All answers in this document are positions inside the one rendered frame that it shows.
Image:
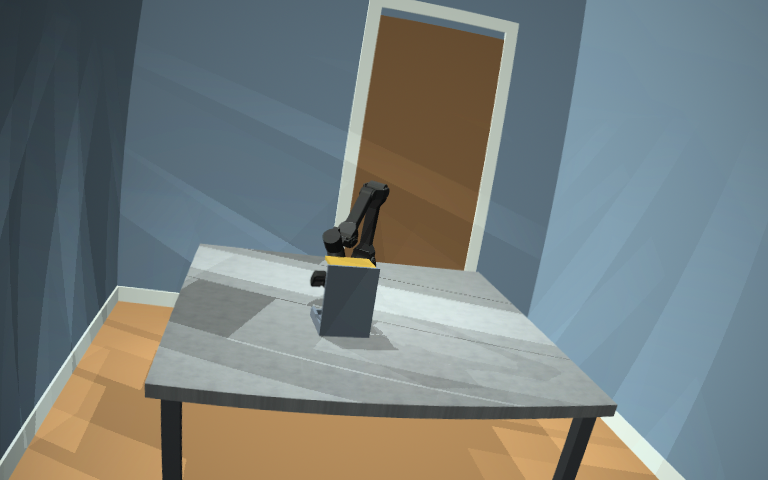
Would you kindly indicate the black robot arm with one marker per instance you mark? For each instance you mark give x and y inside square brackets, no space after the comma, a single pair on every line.
[371,196]

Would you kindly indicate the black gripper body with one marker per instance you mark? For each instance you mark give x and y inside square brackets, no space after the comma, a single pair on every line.
[317,278]

